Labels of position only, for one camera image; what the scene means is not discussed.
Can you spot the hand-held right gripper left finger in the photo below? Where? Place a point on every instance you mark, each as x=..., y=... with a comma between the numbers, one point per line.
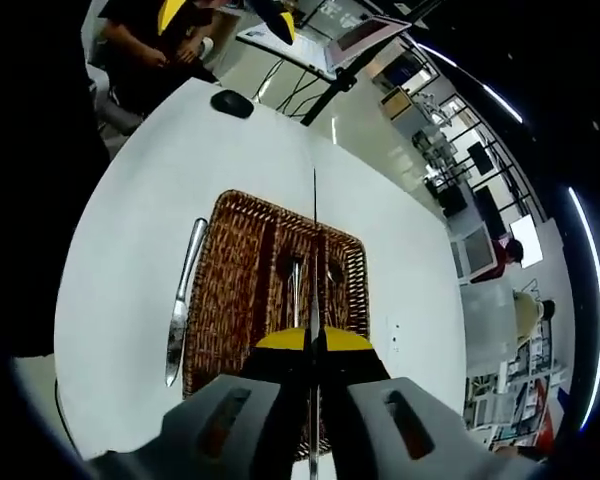
x=280, y=390

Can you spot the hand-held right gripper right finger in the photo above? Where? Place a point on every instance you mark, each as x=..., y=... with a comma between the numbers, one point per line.
x=350, y=395

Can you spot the silver knife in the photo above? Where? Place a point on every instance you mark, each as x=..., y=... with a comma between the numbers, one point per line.
x=314, y=320
x=177, y=330

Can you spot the silver fork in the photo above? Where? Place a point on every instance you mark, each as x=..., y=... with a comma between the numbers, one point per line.
x=296, y=290

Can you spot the brown wicker utensil storage basket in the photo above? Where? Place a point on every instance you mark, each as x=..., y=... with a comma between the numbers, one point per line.
x=230, y=280

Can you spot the silver spoon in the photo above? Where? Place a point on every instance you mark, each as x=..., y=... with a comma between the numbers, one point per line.
x=335, y=274

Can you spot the storage shelf with boxes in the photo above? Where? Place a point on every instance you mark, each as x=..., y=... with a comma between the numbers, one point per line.
x=530, y=380

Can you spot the open laptop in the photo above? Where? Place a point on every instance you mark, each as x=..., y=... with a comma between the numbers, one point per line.
x=300, y=50

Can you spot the black computer mouse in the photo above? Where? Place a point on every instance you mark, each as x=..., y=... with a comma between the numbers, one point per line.
x=231, y=104

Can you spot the black stand pole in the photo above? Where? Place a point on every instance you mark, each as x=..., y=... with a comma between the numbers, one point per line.
x=325, y=102

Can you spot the white office chair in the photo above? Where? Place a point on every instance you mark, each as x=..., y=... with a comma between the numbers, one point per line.
x=115, y=117
x=475, y=252

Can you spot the wooden cabinet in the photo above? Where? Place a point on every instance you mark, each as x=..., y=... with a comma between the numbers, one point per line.
x=395, y=102

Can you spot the person's dark clothing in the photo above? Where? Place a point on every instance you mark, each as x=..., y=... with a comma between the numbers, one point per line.
x=70, y=125

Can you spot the black monitor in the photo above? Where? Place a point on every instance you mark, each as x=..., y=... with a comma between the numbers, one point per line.
x=481, y=159
x=487, y=210

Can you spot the white display screen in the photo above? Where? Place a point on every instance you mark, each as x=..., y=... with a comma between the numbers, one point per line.
x=527, y=242

